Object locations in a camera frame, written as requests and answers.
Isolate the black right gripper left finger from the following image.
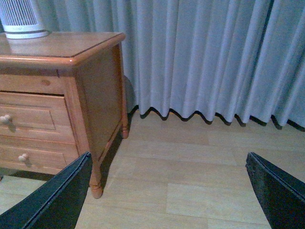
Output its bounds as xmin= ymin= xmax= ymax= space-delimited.
xmin=0 ymin=152 xmax=92 ymax=229

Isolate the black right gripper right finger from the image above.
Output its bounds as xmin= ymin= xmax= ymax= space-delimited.
xmin=245 ymin=152 xmax=305 ymax=229

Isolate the wooden drawer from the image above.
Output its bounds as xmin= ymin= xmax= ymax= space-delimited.
xmin=0 ymin=146 xmax=67 ymax=168
xmin=0 ymin=92 xmax=75 ymax=144

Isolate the lower drawer round knob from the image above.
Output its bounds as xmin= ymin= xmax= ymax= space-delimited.
xmin=18 ymin=154 xmax=29 ymax=162

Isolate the drawer round knob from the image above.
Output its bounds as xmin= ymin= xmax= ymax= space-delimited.
xmin=18 ymin=154 xmax=29 ymax=162
xmin=0 ymin=114 xmax=11 ymax=125

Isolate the upper drawer round knob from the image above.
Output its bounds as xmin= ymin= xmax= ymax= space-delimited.
xmin=0 ymin=114 xmax=11 ymax=125

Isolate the wooden nightstand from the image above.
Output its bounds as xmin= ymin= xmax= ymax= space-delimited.
xmin=0 ymin=32 xmax=129 ymax=198

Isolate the grey curtain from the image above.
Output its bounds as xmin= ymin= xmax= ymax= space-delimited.
xmin=39 ymin=0 xmax=305 ymax=126

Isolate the white ribbed air purifier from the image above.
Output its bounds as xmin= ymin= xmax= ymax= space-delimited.
xmin=0 ymin=0 xmax=50 ymax=39

